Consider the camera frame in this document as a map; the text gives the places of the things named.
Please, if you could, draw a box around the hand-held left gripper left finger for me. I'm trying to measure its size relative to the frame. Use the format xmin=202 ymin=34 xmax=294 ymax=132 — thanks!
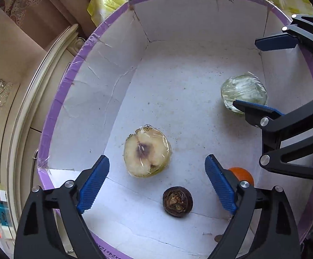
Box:
xmin=14 ymin=155 xmax=110 ymax=259

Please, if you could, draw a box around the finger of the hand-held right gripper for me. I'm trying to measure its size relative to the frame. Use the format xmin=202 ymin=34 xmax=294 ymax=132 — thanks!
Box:
xmin=255 ymin=13 xmax=313 ymax=66
xmin=232 ymin=90 xmax=313 ymax=182

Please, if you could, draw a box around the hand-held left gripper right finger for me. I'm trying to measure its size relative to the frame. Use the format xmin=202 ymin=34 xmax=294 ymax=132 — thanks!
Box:
xmin=205 ymin=154 xmax=301 ymax=259

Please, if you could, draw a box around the plastic green cabbage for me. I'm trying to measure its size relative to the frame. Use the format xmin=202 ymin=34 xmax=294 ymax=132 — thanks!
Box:
xmin=221 ymin=72 xmax=268 ymax=115

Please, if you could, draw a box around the dark brown water chestnut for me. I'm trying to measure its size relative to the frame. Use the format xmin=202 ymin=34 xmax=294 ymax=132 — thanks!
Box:
xmin=162 ymin=186 xmax=193 ymax=218

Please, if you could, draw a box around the white cardboard box purple rim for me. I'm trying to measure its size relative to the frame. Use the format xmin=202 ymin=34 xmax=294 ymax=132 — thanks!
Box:
xmin=37 ymin=0 xmax=313 ymax=259

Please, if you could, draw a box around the small orange tangerine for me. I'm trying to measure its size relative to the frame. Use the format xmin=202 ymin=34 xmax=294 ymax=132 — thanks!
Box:
xmin=228 ymin=167 xmax=254 ymax=187

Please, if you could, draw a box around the wrapped green pear half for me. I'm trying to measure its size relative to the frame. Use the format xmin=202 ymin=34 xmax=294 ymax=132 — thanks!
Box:
xmin=123 ymin=124 xmax=172 ymax=178

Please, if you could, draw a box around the cream ornate cabinet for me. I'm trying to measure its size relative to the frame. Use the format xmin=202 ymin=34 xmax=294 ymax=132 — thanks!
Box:
xmin=0 ymin=5 xmax=87 ymax=259

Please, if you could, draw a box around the small blue box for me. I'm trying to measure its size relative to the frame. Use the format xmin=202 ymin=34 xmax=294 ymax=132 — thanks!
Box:
xmin=0 ymin=197 xmax=10 ymax=226

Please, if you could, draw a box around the yellow checked tablecloth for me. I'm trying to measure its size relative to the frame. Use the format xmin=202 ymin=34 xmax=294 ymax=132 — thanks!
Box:
xmin=87 ymin=0 xmax=313 ymax=91

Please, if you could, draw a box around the metal cabinet handle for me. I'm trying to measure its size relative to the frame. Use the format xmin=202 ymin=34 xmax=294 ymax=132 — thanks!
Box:
xmin=29 ymin=151 xmax=39 ymax=189

